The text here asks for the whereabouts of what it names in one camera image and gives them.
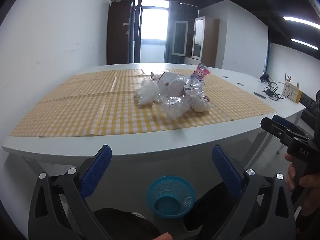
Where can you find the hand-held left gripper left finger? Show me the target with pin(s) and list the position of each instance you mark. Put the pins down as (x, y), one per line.
(96, 171)

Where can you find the white crumpled tissue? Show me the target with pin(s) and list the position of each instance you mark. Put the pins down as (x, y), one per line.
(201, 105)

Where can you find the person's right hand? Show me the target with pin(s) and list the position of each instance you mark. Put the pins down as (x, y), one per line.
(311, 192)

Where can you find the person's left hand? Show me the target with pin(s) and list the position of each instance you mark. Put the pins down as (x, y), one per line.
(162, 237)

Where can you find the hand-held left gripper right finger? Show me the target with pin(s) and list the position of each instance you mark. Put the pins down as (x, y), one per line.
(226, 171)

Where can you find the dark brown wardrobe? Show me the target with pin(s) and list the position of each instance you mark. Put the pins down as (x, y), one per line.
(118, 32)

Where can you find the blue mesh wastebasket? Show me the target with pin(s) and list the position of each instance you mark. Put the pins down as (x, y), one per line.
(170, 197)

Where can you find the dark chair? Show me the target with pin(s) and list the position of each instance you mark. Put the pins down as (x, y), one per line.
(311, 110)

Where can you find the ceiling light tube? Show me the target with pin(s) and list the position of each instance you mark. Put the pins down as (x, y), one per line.
(303, 43)
(302, 22)

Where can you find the clear plastic wrap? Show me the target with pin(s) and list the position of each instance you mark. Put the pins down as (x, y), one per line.
(175, 106)

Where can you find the white pen holder box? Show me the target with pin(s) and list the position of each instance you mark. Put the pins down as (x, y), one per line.
(291, 92)

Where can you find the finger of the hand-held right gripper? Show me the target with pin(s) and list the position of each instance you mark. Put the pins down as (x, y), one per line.
(277, 130)
(282, 120)

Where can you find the small black device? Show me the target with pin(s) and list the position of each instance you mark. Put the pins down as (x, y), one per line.
(265, 77)

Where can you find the yellow checkered tablecloth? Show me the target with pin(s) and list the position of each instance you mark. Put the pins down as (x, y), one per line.
(75, 112)

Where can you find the wooden glass-door cabinet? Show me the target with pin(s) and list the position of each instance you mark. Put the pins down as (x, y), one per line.
(208, 42)

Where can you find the clear plastic bag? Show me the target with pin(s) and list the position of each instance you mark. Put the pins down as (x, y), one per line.
(147, 92)

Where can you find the flat black bar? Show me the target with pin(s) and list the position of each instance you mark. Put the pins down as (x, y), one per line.
(260, 94)

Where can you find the glass balcony door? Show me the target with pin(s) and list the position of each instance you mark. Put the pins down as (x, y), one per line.
(152, 22)

